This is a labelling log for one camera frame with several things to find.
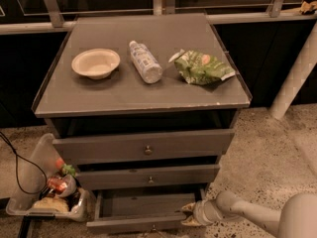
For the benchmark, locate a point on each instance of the grey drawer cabinet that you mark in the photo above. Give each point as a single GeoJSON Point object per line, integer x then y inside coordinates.
{"type": "Point", "coordinates": [122, 103]}

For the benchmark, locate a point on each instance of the metal railing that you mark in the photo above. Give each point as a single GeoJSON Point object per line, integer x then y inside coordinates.
{"type": "Point", "coordinates": [40, 16]}

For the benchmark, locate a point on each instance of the clear plastic water bottle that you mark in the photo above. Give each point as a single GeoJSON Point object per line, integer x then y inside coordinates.
{"type": "Point", "coordinates": [145, 63]}

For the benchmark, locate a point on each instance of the white diagonal post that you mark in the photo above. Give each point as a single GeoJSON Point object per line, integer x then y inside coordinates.
{"type": "Point", "coordinates": [301, 69]}

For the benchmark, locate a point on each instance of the grey drawer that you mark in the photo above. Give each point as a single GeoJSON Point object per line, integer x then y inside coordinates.
{"type": "Point", "coordinates": [142, 209]}
{"type": "Point", "coordinates": [148, 177]}
{"type": "Point", "coordinates": [143, 147]}

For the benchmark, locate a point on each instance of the red snack can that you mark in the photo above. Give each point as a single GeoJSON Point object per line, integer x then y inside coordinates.
{"type": "Point", "coordinates": [57, 184]}

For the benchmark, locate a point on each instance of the yellow sponge item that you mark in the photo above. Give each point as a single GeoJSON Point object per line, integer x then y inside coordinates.
{"type": "Point", "coordinates": [54, 203]}

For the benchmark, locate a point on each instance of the green chip bag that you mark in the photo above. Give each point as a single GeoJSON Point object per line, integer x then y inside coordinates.
{"type": "Point", "coordinates": [201, 69]}

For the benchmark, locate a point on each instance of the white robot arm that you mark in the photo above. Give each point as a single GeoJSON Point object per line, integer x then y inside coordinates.
{"type": "Point", "coordinates": [297, 218]}

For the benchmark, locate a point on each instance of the grey bottom drawer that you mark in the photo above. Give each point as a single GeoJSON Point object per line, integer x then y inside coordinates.
{"type": "Point", "coordinates": [142, 209]}

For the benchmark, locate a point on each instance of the clear plastic bin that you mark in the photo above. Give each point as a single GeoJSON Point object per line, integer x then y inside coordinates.
{"type": "Point", "coordinates": [33, 177]}

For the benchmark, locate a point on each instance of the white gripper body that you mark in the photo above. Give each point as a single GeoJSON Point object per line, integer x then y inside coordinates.
{"type": "Point", "coordinates": [200, 212]}

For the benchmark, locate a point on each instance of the grey middle drawer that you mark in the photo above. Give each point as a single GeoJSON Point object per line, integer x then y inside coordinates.
{"type": "Point", "coordinates": [148, 177]}

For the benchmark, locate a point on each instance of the yellow object on rail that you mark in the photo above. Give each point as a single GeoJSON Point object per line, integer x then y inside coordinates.
{"type": "Point", "coordinates": [308, 7]}

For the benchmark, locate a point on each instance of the orange green toy carrot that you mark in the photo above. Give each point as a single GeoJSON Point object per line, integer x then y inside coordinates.
{"type": "Point", "coordinates": [64, 168]}

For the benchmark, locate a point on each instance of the grey top drawer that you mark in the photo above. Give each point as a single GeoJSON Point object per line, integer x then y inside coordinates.
{"type": "Point", "coordinates": [143, 147]}

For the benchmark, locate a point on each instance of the white paper bowl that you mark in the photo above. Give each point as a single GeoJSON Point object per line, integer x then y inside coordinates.
{"type": "Point", "coordinates": [96, 63]}

